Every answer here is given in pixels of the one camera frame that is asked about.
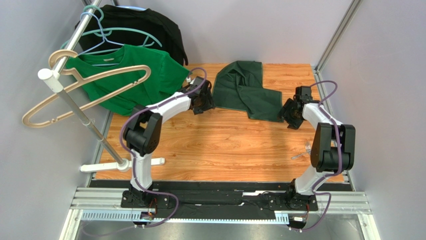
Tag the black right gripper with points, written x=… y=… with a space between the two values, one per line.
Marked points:
x=289 y=113

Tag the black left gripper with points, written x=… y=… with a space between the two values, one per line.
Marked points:
x=209 y=104

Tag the dark green cloth napkin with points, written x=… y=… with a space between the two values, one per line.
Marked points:
x=239 y=86

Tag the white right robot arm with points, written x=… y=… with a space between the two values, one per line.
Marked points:
x=332 y=150

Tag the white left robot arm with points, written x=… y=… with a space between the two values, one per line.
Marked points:
x=141 y=133

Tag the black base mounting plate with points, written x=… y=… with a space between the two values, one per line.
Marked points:
x=274 y=201

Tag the teal plastic hanger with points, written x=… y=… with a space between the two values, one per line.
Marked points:
x=89 y=23

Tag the black t-shirt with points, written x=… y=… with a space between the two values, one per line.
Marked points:
x=144 y=27

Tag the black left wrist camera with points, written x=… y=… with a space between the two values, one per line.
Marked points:
x=199 y=83

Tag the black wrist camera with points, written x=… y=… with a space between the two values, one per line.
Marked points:
x=199 y=83
x=303 y=94

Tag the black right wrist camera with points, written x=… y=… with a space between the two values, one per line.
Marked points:
x=303 y=94

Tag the light blue wire hanger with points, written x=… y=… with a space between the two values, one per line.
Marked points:
x=100 y=33

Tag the aluminium frame rail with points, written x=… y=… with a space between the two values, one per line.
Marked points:
x=101 y=204

